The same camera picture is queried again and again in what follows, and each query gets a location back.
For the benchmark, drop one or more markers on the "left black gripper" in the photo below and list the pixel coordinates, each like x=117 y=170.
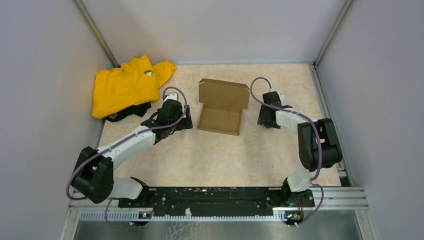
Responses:
x=186 y=123

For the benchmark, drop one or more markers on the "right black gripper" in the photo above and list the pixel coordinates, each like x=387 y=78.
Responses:
x=262 y=119

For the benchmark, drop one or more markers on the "brown cardboard box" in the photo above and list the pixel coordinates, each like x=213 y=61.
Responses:
x=223 y=105

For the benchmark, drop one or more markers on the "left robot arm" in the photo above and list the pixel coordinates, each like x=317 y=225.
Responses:
x=93 y=176

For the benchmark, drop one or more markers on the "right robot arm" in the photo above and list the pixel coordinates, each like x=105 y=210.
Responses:
x=317 y=140

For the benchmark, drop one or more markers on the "black garment under shirt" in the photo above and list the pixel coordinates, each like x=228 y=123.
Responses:
x=138 y=110

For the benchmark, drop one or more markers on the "yellow shirt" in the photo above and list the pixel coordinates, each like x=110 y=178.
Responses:
x=135 y=82

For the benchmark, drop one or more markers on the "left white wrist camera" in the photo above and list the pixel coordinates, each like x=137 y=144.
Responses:
x=172 y=96

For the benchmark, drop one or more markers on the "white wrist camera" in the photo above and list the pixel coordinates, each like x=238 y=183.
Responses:
x=281 y=97
x=172 y=96

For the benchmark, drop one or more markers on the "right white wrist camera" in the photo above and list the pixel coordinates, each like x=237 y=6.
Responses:
x=281 y=97

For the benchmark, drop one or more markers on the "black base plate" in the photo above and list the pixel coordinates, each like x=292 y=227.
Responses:
x=212 y=201

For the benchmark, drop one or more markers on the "aluminium frame rail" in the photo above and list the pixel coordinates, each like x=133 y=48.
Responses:
x=327 y=198

